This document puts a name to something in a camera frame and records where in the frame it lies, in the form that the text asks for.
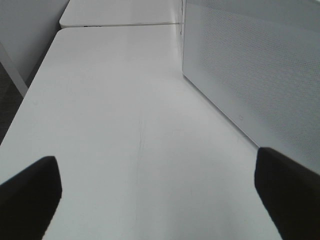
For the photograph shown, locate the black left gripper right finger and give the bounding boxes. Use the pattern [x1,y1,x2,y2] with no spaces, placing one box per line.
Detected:
[254,147,320,240]

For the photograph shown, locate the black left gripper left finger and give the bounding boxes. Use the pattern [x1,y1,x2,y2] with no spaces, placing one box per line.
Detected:
[0,156,62,240]

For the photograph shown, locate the white table leg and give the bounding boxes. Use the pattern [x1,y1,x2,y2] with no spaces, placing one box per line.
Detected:
[0,44,28,98]

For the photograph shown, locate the white microwave oven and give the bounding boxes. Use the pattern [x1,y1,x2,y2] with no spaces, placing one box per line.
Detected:
[177,0,187,36]

